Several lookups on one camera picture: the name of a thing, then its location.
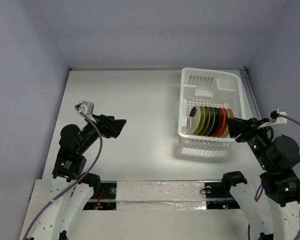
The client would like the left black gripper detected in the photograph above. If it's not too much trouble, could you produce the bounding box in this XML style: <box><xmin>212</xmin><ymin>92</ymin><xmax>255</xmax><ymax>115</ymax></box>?
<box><xmin>78</xmin><ymin>112</ymin><xmax>126</xmax><ymax>153</ymax></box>

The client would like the orange red plate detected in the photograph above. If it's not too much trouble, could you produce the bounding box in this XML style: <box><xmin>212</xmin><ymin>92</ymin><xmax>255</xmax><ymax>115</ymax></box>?
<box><xmin>212</xmin><ymin>107</ymin><xmax>228</xmax><ymax>138</ymax></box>

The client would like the blue grey patterned plate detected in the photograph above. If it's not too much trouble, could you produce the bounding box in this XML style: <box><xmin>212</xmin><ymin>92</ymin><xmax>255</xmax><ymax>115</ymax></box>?
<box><xmin>205</xmin><ymin>107</ymin><xmax>216</xmax><ymax>137</ymax></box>

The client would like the yellow patterned plate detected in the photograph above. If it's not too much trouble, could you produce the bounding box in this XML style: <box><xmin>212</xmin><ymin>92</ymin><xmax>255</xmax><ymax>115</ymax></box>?
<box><xmin>201</xmin><ymin>106</ymin><xmax>211</xmax><ymax>136</ymax></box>

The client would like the lime green plate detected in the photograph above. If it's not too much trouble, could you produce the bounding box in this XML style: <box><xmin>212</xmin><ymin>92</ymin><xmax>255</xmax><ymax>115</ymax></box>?
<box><xmin>194</xmin><ymin>106</ymin><xmax>207</xmax><ymax>135</ymax></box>

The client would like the beige plate with black patch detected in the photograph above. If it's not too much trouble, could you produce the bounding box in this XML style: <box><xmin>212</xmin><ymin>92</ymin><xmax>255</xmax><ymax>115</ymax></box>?
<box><xmin>186</xmin><ymin>105</ymin><xmax>201</xmax><ymax>135</ymax></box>

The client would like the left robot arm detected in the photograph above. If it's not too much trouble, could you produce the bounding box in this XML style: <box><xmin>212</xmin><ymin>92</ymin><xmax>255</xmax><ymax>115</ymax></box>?
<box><xmin>23</xmin><ymin>111</ymin><xmax>127</xmax><ymax>240</ymax></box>

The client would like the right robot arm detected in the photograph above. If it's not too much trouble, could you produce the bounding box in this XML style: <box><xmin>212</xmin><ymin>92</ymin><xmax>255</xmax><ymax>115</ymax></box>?
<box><xmin>220</xmin><ymin>117</ymin><xmax>300</xmax><ymax>240</ymax></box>

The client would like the beige plate at rack end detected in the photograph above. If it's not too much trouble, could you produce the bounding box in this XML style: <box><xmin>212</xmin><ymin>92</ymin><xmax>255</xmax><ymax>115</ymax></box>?
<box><xmin>220</xmin><ymin>108</ymin><xmax>234</xmax><ymax>138</ymax></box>

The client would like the white plastic dish rack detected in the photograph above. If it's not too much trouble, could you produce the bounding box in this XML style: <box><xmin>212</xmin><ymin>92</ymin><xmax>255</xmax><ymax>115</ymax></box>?
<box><xmin>178</xmin><ymin>67</ymin><xmax>246</xmax><ymax>147</ymax></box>

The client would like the white foam strip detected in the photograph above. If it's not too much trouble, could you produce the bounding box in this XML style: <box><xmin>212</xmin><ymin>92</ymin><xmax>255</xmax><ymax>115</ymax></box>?
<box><xmin>115</xmin><ymin>180</ymin><xmax>207</xmax><ymax>211</ymax></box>

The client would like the aluminium rail on right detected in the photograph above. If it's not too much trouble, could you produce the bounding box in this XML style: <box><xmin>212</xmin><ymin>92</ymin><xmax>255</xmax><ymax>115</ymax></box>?
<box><xmin>239</xmin><ymin>67</ymin><xmax>261</xmax><ymax>120</ymax></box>

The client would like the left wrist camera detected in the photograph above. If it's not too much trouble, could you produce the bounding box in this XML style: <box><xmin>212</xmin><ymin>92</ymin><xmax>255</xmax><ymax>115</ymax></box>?
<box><xmin>75</xmin><ymin>101</ymin><xmax>95</xmax><ymax>118</ymax></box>

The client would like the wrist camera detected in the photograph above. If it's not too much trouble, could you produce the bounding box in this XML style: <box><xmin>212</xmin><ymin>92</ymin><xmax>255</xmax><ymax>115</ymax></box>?
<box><xmin>260</xmin><ymin>108</ymin><xmax>288</xmax><ymax>128</ymax></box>
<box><xmin>75</xmin><ymin>101</ymin><xmax>95</xmax><ymax>118</ymax></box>

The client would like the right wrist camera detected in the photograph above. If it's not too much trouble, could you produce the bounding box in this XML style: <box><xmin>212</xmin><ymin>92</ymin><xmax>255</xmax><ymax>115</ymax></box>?
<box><xmin>260</xmin><ymin>108</ymin><xmax>288</xmax><ymax>128</ymax></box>

